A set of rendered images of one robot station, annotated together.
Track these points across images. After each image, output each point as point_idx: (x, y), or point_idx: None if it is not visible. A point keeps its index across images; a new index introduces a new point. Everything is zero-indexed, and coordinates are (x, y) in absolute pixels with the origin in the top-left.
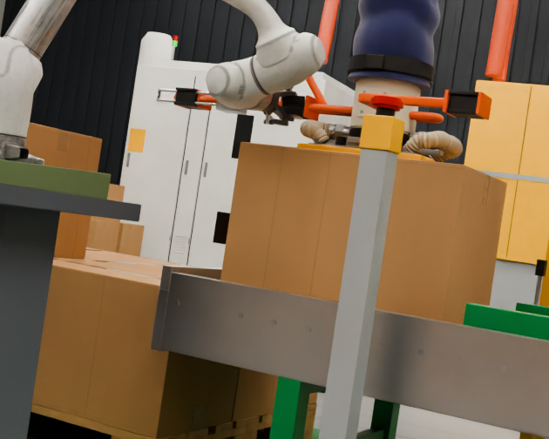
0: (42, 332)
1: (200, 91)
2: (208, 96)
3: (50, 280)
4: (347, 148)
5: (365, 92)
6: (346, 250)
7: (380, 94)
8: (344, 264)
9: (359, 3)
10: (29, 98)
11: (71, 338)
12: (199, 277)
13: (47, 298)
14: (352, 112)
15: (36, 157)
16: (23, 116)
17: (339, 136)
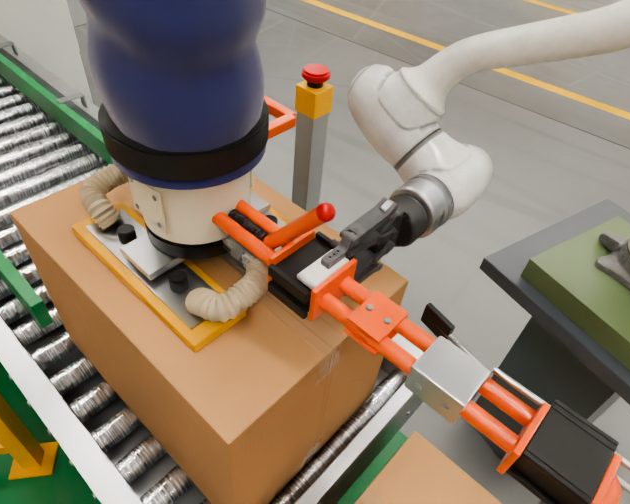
0: (511, 347)
1: (541, 405)
2: (512, 394)
3: (527, 323)
4: (272, 209)
5: (291, 110)
6: (321, 178)
7: (278, 103)
8: (320, 186)
9: (265, 8)
10: None
11: None
12: (403, 337)
13: (521, 332)
14: (248, 199)
15: (605, 258)
16: None
17: (274, 216)
